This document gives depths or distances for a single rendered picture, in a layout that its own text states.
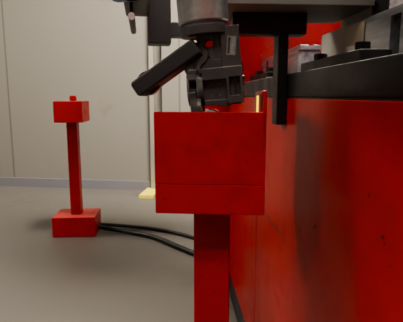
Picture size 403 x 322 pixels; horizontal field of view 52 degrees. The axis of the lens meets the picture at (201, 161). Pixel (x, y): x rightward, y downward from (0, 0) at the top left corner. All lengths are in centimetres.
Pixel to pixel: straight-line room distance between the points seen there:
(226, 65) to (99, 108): 316
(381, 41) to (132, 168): 312
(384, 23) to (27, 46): 353
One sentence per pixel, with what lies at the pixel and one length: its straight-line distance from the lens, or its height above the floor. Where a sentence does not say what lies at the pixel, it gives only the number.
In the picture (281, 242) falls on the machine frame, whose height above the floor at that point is 53.
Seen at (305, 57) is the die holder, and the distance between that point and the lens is 120.
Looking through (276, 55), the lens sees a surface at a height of 91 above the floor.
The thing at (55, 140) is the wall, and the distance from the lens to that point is 393.
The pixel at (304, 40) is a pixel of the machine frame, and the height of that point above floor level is 105.
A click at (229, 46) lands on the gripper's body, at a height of 90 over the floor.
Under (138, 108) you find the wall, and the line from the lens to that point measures 362.
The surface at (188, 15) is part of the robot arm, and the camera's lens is 61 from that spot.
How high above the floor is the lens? 83
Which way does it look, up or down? 9 degrees down
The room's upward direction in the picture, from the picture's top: straight up
